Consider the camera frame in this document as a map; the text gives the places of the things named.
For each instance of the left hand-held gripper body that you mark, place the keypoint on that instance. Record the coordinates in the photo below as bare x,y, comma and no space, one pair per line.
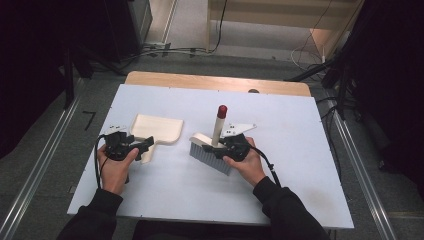
116,146

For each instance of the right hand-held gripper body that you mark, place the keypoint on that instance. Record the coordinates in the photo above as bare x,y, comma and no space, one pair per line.
238,146

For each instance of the cream brush with red cap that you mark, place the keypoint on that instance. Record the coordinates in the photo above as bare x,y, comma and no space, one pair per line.
208,151

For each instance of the cream plastic dustpan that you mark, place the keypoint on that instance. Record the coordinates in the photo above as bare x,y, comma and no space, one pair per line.
156,128

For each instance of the person's right hand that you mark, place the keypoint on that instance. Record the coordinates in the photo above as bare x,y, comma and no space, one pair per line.
248,170

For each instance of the person's left hand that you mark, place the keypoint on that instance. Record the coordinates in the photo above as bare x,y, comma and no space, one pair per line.
115,173

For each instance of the white board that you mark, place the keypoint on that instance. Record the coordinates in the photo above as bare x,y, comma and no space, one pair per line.
200,206

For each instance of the wooden table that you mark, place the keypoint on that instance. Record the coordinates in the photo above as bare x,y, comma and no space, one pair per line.
186,81

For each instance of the black cabinet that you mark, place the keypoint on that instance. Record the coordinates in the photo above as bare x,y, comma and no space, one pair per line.
128,26

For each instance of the black metal stand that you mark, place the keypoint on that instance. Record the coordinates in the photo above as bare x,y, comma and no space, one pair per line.
342,93

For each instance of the dark curtain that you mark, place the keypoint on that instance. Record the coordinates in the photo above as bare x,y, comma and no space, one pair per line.
393,83
26,66

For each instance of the light wooden shelf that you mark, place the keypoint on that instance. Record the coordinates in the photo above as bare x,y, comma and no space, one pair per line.
266,13

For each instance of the metal floor rail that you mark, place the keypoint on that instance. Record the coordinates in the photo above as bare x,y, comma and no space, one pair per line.
363,166
40,163

